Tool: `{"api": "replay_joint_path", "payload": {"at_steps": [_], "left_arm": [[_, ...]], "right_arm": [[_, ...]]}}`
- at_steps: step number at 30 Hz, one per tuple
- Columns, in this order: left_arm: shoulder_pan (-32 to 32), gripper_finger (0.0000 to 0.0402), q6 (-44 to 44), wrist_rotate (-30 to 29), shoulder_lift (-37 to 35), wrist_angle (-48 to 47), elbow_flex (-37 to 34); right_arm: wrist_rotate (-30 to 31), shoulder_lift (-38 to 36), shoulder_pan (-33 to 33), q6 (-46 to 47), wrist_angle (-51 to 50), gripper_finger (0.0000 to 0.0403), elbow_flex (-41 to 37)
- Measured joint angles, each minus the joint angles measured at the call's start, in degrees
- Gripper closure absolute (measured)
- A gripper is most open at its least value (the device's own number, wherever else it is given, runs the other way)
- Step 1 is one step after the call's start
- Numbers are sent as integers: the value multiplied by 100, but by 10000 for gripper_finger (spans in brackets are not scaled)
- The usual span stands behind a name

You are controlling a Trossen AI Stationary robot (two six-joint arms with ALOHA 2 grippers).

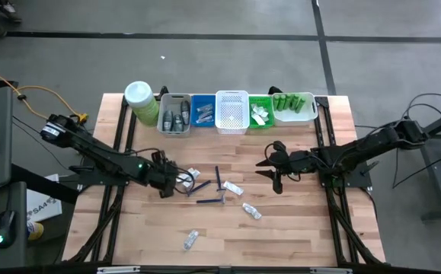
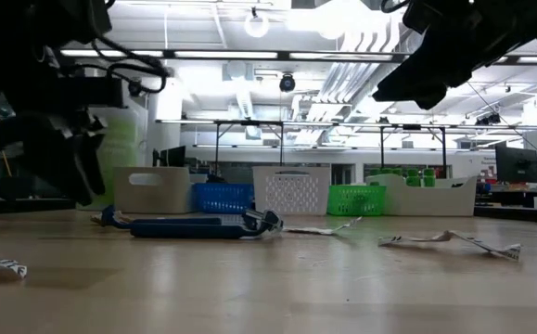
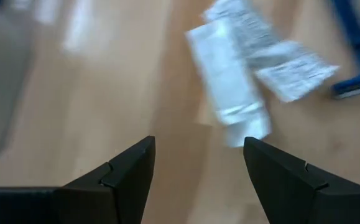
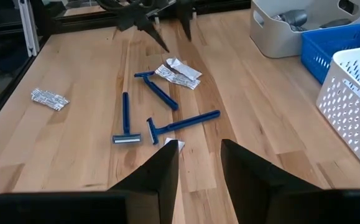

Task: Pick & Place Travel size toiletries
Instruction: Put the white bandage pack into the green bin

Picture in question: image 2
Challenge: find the blue plastic basket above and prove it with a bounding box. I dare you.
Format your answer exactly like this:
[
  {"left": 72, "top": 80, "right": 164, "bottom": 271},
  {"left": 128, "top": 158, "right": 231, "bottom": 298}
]
[{"left": 193, "top": 182, "right": 255, "bottom": 215}]

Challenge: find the black ceiling spotlight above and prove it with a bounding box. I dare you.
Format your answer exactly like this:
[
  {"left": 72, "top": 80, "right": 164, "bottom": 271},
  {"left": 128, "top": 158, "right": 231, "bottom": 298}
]
[
  {"left": 127, "top": 78, "right": 145, "bottom": 98},
  {"left": 278, "top": 72, "right": 297, "bottom": 93}
]

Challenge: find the green plastic basket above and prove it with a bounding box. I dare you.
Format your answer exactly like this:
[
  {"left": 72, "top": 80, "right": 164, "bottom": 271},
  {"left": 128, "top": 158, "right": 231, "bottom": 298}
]
[{"left": 326, "top": 184, "right": 388, "bottom": 217}]

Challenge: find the black computer monitor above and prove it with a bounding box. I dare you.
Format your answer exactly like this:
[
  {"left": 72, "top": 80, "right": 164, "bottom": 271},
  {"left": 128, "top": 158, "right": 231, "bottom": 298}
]
[
  {"left": 494, "top": 145, "right": 537, "bottom": 185},
  {"left": 151, "top": 145, "right": 187, "bottom": 169}
]

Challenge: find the white perforated plastic basket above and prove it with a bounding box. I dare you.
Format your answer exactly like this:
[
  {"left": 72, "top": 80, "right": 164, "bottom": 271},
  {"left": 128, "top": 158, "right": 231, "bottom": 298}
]
[{"left": 252, "top": 165, "right": 332, "bottom": 217}]

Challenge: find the black background desk frame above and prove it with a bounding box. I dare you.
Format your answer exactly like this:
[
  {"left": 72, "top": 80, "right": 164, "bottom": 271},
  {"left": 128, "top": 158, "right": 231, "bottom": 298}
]
[{"left": 214, "top": 119, "right": 448, "bottom": 180}]

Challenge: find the green disinfecting wipes canister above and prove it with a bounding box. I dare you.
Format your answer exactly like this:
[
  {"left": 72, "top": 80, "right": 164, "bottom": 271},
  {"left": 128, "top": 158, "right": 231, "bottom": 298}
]
[{"left": 103, "top": 109, "right": 139, "bottom": 210}]

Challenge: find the white ring light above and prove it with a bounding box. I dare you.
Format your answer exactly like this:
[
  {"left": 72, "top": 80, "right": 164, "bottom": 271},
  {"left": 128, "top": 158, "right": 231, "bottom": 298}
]
[{"left": 243, "top": 11, "right": 270, "bottom": 39}]

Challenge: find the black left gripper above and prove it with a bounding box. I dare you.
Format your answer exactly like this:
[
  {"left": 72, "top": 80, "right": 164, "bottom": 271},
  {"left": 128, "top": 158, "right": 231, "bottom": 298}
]
[{"left": 0, "top": 0, "right": 125, "bottom": 208}]

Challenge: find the small white handled bin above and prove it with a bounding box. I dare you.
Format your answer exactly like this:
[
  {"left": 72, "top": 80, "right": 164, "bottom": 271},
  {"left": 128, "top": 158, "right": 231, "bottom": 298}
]
[{"left": 113, "top": 166, "right": 195, "bottom": 215}]

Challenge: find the black overhead light bar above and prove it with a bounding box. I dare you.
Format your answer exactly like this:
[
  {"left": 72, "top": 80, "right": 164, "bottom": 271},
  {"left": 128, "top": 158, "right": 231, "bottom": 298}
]
[{"left": 58, "top": 48, "right": 408, "bottom": 64}]

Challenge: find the wide white handled bin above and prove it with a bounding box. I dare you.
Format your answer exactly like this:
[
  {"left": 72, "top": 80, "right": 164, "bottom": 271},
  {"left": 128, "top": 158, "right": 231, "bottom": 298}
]
[{"left": 364, "top": 173, "right": 479, "bottom": 217}]

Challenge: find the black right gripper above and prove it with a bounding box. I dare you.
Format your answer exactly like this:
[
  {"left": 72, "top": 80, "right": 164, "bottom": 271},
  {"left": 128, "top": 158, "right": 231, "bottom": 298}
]
[{"left": 372, "top": 0, "right": 537, "bottom": 110}]

